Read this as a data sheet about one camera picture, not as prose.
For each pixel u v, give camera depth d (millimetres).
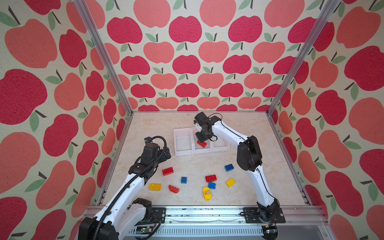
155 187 824
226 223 732
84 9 703
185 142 1014
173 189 819
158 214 749
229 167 891
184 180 841
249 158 595
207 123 732
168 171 867
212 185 842
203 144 1008
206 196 783
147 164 601
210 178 859
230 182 839
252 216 731
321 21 737
